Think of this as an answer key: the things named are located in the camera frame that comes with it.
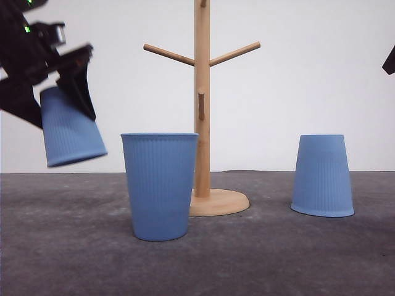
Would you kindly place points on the blue ribbed cup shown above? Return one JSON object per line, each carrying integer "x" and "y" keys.
{"x": 160, "y": 173}
{"x": 322, "y": 178}
{"x": 70, "y": 135}

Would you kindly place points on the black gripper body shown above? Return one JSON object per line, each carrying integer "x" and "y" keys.
{"x": 35, "y": 53}
{"x": 389, "y": 63}

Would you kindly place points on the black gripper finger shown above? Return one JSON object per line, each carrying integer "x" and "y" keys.
{"x": 74, "y": 86}
{"x": 19, "y": 99}

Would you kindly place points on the wooden cup tree stand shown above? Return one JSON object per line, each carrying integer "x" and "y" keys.
{"x": 205, "y": 202}

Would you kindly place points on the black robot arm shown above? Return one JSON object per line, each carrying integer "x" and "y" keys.
{"x": 12, "y": 22}

